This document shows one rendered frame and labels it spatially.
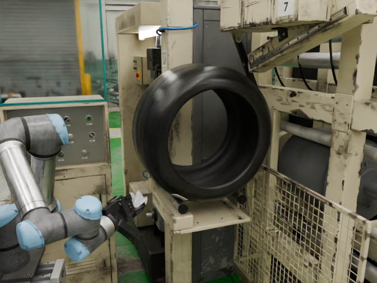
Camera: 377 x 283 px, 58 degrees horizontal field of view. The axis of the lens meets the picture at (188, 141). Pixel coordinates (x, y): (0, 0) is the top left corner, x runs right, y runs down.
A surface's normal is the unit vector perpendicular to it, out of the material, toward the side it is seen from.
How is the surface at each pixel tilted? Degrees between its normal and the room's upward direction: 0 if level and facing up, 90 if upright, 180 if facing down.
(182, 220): 90
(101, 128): 90
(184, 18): 90
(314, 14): 90
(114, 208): 70
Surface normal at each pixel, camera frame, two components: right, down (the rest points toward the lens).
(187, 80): -0.07, -0.46
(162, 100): -0.32, -0.23
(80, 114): 0.35, 0.23
